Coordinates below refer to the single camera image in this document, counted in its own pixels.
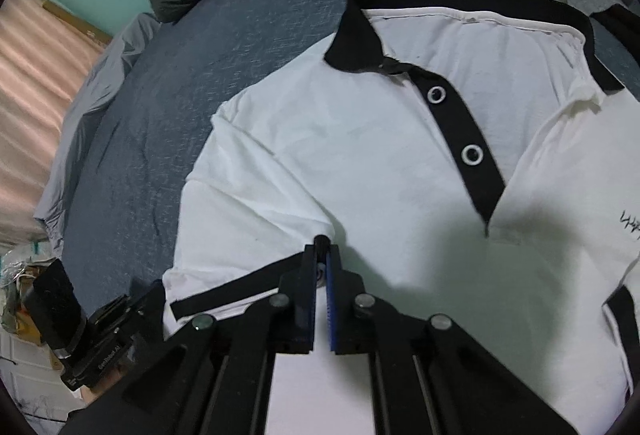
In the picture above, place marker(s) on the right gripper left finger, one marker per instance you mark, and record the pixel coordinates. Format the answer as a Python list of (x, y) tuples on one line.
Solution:
[(214, 375)]

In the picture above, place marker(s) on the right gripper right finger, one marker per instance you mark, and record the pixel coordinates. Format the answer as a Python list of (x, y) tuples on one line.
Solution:
[(428, 376)]

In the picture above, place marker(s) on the white polo shirt black collar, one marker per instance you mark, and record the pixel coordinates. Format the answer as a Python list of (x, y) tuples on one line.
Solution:
[(469, 157)]

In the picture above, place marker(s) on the floor clutter bags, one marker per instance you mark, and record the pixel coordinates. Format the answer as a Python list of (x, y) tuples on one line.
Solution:
[(19, 268)]

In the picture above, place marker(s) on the blue patterned bed sheet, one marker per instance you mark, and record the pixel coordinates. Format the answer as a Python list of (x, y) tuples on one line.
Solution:
[(122, 225)]

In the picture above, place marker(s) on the light grey blanket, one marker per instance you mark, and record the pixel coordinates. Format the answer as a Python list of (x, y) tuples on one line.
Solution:
[(83, 118)]

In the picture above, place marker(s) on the pink striped curtain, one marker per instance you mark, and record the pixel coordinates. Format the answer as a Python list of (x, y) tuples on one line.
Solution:
[(43, 64)]

